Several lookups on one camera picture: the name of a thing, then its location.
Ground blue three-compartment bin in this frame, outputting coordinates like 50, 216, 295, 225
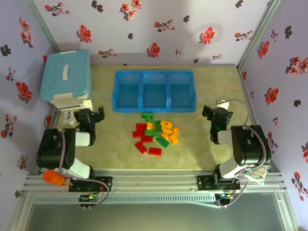
112, 70, 197, 113

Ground aluminium frame rails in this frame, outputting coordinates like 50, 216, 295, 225
21, 168, 288, 193

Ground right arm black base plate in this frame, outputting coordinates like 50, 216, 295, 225
196, 175, 241, 192

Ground storage box with blue lid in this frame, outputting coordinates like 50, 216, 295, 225
40, 50, 94, 111

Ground aluminium corner post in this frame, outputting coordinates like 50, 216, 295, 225
23, 0, 61, 52
237, 0, 282, 73

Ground white paper label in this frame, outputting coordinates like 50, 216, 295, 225
63, 111, 77, 126

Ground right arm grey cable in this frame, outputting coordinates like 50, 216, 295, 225
216, 99, 272, 209

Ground orange cylinder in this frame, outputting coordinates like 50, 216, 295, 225
42, 169, 66, 187

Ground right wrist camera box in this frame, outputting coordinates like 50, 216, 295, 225
202, 104, 214, 120

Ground left arm grey cable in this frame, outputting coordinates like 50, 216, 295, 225
43, 108, 110, 209

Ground right white cable clip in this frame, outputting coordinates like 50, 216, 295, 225
216, 100, 231, 110

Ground clear plastic bag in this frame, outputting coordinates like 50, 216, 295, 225
244, 166, 271, 185

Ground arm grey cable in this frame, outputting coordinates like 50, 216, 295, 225
216, 99, 272, 209
43, 108, 110, 209

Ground grey slotted cable duct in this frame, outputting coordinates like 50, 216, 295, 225
32, 194, 216, 205

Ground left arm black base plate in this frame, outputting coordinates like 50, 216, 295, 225
69, 176, 113, 193

